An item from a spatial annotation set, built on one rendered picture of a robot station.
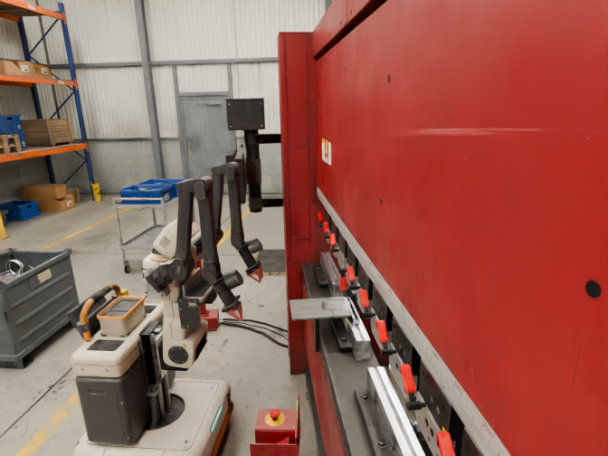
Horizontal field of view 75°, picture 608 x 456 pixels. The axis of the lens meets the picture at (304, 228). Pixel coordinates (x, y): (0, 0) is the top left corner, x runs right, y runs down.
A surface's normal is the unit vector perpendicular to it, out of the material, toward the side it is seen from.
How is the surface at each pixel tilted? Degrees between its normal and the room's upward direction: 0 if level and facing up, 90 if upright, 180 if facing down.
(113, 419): 90
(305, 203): 90
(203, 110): 90
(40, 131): 88
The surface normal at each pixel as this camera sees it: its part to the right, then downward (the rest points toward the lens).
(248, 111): 0.11, 0.29
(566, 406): -0.99, 0.05
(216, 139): -0.10, 0.29
